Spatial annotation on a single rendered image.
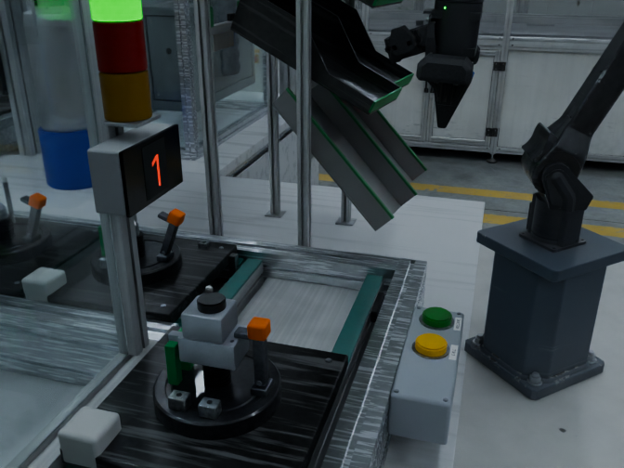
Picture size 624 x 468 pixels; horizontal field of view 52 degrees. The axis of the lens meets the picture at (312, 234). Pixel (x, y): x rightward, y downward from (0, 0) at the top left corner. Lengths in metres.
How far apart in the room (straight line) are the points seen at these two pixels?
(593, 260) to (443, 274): 0.41
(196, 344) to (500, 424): 0.43
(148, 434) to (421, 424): 0.31
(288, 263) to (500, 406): 0.40
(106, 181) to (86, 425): 0.25
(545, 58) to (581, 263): 3.97
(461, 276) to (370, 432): 0.60
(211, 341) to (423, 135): 4.32
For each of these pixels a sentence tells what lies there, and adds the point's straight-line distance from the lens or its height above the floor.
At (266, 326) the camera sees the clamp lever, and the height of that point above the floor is 1.07.
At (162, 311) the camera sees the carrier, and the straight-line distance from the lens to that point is 0.91.
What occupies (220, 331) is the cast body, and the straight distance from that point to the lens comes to 0.66.
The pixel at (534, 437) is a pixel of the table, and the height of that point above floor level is 0.86.
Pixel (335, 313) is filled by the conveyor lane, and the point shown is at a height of 0.92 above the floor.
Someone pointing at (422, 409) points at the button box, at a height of 0.95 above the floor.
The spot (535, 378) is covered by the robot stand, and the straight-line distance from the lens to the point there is 0.95.
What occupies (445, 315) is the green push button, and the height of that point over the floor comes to 0.97.
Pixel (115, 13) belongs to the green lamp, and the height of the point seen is 1.37.
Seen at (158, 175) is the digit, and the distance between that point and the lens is 0.73.
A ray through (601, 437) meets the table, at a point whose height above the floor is 0.86.
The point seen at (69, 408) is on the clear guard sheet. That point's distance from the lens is 0.76.
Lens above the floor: 1.42
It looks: 24 degrees down
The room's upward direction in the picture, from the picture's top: straight up
